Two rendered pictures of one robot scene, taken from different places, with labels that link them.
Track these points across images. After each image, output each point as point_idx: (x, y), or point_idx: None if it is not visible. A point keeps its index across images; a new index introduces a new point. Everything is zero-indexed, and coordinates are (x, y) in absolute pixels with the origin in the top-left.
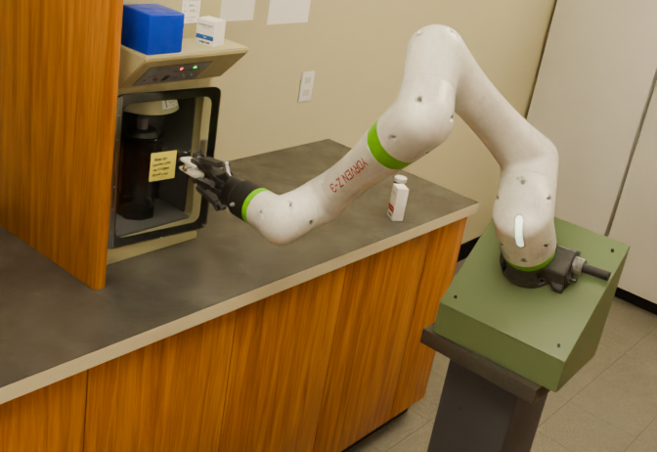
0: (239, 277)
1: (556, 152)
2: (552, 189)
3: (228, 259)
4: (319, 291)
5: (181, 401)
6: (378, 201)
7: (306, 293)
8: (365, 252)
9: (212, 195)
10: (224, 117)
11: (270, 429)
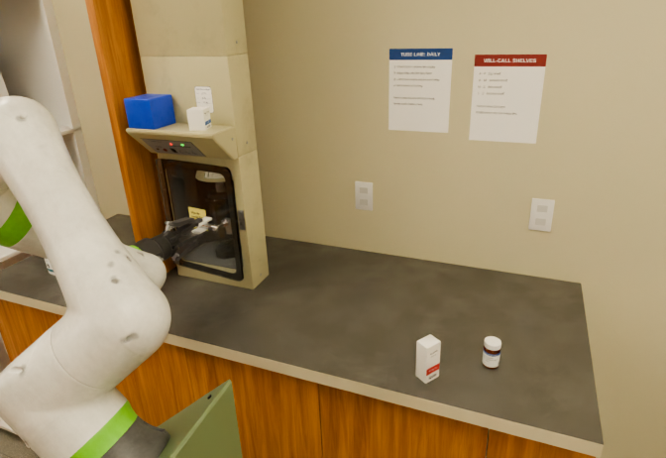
0: (197, 324)
1: (101, 321)
2: (44, 366)
3: (226, 311)
4: (281, 387)
5: (155, 389)
6: (459, 354)
7: (264, 379)
8: (325, 380)
9: (183, 248)
10: (421, 219)
11: None
